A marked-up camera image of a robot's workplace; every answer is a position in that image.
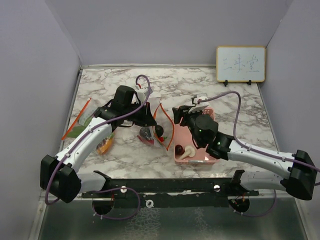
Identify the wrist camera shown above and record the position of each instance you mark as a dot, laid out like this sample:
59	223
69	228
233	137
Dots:
142	93
198	103

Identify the white garlic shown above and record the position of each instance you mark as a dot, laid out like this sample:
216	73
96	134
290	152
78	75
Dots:
189	151

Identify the small framed whiteboard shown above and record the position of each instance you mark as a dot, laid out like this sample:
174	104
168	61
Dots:
240	64

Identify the dark red cherry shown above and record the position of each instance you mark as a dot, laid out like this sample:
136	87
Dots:
179	149

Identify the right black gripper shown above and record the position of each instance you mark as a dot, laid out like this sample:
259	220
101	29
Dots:
183	111

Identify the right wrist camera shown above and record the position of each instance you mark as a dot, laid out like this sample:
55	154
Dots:
198	103

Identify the green leaf vegetable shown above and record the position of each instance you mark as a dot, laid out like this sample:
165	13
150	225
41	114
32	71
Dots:
75	131

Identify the clear orange-zip bag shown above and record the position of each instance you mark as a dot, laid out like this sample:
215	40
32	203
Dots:
161	116
84	117

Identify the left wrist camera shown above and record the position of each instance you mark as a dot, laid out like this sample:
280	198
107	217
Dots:
142	93

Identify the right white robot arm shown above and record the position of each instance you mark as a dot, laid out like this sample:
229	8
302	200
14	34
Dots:
294	173

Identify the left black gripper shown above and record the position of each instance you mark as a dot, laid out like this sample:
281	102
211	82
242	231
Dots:
147	118

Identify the pink plastic basket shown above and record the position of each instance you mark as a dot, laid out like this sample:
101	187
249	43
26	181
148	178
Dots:
183	137

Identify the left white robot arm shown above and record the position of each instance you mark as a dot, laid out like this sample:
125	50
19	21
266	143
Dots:
59	174

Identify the dark mangosteen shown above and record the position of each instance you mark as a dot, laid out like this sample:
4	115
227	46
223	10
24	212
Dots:
159	130

